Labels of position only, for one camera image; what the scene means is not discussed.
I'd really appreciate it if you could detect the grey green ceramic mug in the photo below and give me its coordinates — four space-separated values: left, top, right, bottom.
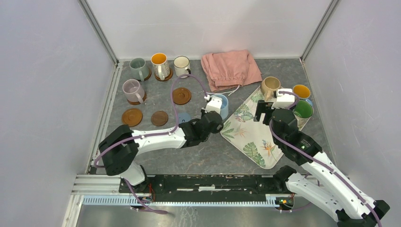
130 58 151 81

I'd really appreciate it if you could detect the floral mug green inside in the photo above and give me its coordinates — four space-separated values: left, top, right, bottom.
293 100 314 130

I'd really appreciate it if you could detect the beige ceramic mug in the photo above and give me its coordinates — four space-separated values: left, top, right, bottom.
261 77 281 101

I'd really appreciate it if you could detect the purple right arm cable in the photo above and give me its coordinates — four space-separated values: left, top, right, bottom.
269 90 384 227

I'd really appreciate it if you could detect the lilac ceramic mug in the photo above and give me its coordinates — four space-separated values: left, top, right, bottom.
122 79 146 102

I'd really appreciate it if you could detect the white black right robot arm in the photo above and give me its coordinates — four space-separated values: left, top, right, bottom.
254 100 390 227

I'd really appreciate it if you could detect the white mug black rim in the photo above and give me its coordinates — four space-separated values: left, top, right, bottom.
173 56 191 78

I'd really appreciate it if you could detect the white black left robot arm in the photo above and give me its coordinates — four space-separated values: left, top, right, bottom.
94 111 224 193

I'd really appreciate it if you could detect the white mug orange inside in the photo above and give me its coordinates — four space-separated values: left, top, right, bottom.
151 53 171 80

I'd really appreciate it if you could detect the pink folded cloth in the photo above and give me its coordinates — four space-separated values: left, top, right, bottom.
201 50 262 92

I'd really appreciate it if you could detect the floral leaf print tray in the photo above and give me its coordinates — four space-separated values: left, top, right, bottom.
219 86 311 170

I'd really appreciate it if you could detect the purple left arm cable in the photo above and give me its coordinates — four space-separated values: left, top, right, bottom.
93 73 210 216

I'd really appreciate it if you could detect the white drawstring cord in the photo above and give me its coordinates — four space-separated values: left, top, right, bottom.
207 84 241 96

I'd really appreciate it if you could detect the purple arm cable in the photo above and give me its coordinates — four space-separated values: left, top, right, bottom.
93 73 210 216
269 90 384 227

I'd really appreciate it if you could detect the dark brown wooden coaster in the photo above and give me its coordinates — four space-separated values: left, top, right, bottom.
151 111 169 127

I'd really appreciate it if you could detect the light blue ceramic mug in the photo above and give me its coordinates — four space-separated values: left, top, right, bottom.
212 94 228 121

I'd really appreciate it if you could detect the light blue round coaster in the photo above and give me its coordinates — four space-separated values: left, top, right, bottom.
178 112 192 124

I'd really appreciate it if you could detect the blue butterfly mug orange inside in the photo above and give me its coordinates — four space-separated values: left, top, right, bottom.
292 84 313 106

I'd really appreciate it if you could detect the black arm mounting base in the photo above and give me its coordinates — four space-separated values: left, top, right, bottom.
132 166 296 202

